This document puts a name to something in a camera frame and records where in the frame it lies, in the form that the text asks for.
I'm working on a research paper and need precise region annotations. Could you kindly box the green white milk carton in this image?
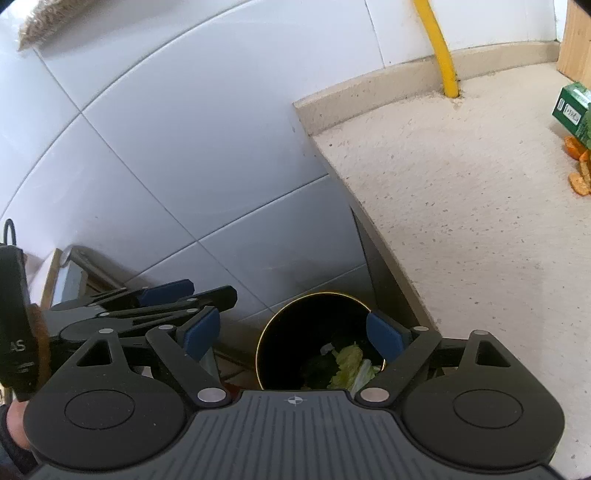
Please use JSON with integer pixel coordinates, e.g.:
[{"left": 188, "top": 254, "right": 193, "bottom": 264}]
[{"left": 551, "top": 82, "right": 591, "bottom": 151}]

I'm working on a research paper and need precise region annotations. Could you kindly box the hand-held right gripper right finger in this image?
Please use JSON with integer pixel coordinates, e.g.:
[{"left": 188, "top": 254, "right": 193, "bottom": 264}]
[{"left": 355, "top": 310, "right": 511, "bottom": 408}]

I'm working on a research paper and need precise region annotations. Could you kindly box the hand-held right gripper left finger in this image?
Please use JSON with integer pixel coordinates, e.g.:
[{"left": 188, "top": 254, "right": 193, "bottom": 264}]
[{"left": 76, "top": 307, "right": 230, "bottom": 408}]

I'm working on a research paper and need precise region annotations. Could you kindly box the dark brown cabinet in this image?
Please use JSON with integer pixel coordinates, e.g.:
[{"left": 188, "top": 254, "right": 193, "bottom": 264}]
[{"left": 349, "top": 206, "right": 437, "bottom": 333}]

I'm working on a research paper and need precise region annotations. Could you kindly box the light green cabbage leaf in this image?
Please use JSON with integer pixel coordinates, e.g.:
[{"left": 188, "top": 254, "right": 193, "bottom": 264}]
[{"left": 327, "top": 342, "right": 383, "bottom": 391}]

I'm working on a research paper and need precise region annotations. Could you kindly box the person's left forearm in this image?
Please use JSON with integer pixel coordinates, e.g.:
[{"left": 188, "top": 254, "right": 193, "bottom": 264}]
[{"left": 0, "top": 401, "right": 40, "bottom": 478}]

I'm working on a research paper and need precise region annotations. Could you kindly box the wooden knife block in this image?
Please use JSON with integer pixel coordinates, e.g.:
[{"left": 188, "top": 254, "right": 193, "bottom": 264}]
[{"left": 556, "top": 0, "right": 591, "bottom": 93}]

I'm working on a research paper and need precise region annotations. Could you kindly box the black trash bin gold rim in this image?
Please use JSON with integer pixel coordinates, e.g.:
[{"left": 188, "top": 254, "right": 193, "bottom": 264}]
[{"left": 255, "top": 292, "right": 386, "bottom": 392}]

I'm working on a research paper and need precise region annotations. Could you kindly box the yellow pipe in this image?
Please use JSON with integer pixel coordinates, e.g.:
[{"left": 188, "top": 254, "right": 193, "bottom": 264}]
[{"left": 413, "top": 0, "right": 460, "bottom": 100}]

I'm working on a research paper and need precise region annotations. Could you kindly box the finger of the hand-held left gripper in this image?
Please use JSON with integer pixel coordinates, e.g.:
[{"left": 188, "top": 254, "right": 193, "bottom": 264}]
[
  {"left": 99, "top": 285, "right": 238, "bottom": 330},
  {"left": 48, "top": 278, "right": 195, "bottom": 319}
]

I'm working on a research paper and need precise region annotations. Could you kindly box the clear bag of dried pasta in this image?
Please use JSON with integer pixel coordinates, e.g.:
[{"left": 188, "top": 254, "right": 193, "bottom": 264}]
[{"left": 17, "top": 0, "right": 86, "bottom": 51}]

